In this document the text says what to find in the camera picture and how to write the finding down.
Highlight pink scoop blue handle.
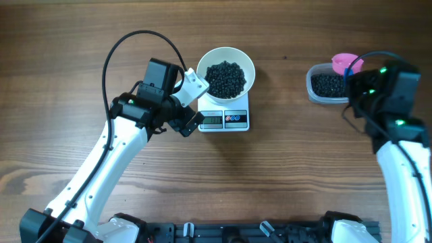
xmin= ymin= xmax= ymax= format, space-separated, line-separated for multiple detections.
xmin=331 ymin=53 xmax=364 ymax=75

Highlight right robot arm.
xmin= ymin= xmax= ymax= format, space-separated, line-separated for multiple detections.
xmin=341 ymin=60 xmax=431 ymax=242

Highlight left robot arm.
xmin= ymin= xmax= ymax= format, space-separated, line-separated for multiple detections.
xmin=20 ymin=59 xmax=209 ymax=242

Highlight white digital kitchen scale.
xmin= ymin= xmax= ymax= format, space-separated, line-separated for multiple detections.
xmin=198 ymin=94 xmax=250 ymax=132

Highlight black beans in bowl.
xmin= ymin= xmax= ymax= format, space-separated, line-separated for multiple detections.
xmin=205 ymin=61 xmax=246 ymax=99

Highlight white bowl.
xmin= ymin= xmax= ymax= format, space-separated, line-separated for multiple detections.
xmin=196 ymin=47 xmax=255 ymax=103

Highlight black beans in container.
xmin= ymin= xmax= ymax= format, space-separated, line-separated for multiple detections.
xmin=311 ymin=74 xmax=346 ymax=98

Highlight clear plastic bean container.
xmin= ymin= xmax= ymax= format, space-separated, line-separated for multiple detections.
xmin=306 ymin=63 xmax=348 ymax=105

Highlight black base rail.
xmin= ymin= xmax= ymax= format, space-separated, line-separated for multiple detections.
xmin=93 ymin=218 xmax=351 ymax=243

